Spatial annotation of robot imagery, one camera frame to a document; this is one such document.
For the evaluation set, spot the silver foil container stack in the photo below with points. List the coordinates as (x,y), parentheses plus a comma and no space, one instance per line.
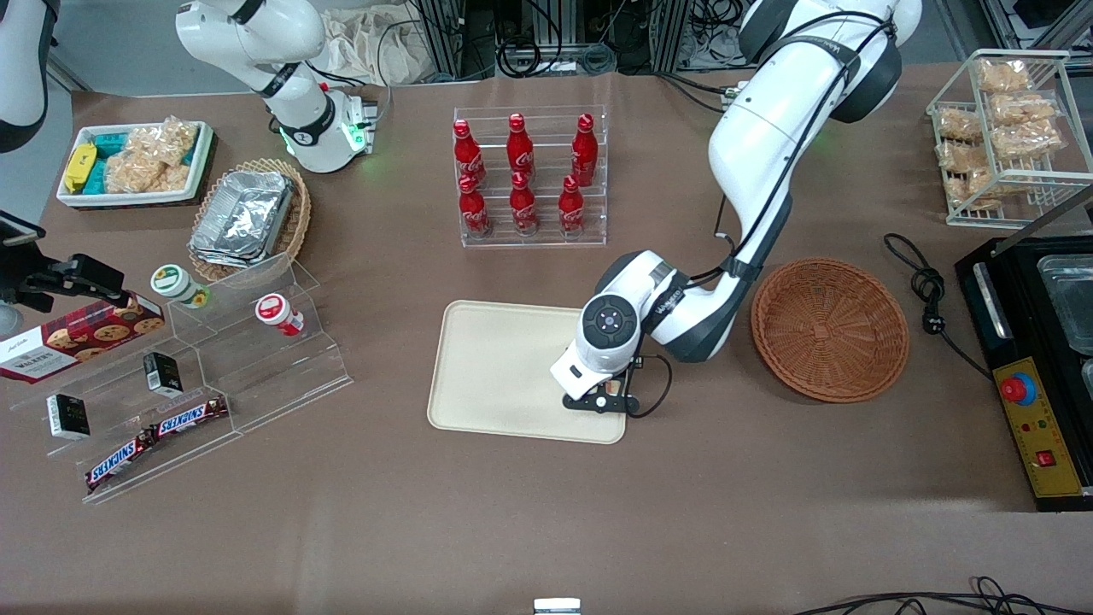
(243,218)

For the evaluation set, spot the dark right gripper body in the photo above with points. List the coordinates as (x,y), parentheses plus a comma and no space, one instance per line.
(53,279)

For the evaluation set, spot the beige plastic tray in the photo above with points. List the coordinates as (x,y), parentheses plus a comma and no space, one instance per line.
(495,367)

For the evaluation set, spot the beige cloth bag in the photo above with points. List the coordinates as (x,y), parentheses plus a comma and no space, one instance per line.
(367,47)

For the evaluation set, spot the red tartan cookie box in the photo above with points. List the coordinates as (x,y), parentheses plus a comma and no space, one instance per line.
(85,337)

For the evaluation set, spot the aluminium frame rack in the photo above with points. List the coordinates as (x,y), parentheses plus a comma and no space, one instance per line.
(546,26)

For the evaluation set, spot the oval light wicker basket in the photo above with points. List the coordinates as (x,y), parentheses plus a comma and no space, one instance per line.
(295,226)

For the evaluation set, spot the brown snickers bar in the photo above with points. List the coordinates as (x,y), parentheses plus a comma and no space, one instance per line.
(119,461)
(189,417)

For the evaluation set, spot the green lid white cup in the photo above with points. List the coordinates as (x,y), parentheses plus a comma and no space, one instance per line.
(175,284)

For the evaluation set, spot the clear acrylic stepped stand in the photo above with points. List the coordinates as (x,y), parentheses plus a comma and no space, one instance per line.
(256,376)

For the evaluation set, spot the clear acrylic bottle rack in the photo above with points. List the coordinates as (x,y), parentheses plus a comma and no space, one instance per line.
(538,242)

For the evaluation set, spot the clear bag rice crackers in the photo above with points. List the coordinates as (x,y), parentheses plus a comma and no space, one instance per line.
(141,173)
(166,141)

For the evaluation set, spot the black appliance housing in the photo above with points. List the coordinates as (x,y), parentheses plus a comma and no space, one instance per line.
(1016,290)

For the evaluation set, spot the red lid white cup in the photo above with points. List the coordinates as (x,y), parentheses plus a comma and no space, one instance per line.
(275,312)

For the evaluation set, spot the teal snack pack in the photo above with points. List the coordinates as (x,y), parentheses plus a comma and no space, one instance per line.
(111,143)
(96,178)

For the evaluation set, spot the bagged bread snack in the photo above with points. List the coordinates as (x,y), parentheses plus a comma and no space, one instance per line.
(961,158)
(1029,141)
(1003,75)
(1025,109)
(959,125)
(969,190)

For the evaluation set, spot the round brown wicker basket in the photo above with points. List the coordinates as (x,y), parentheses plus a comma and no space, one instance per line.
(828,329)

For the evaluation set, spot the small black box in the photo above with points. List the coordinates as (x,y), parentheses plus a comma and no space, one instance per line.
(68,417)
(162,374)

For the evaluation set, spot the steel pan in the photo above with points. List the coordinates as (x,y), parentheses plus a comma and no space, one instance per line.
(1072,303)

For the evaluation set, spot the yellow snack pack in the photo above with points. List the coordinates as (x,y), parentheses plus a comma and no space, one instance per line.
(79,166)

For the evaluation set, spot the white rectangular snack bin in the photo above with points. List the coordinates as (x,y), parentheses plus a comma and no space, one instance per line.
(128,199)

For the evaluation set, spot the small silver metal block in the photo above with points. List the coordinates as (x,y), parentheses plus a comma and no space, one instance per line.
(557,606)

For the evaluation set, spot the red emergency stop button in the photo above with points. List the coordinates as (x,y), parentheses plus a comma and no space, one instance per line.
(1018,389)

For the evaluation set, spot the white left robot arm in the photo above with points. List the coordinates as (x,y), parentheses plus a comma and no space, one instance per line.
(768,128)

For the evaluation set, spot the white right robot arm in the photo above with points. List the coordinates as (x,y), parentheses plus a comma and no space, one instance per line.
(256,34)

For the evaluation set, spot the red cola bottle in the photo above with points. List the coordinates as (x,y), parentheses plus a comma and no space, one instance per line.
(520,147)
(584,152)
(473,212)
(571,208)
(523,207)
(466,154)

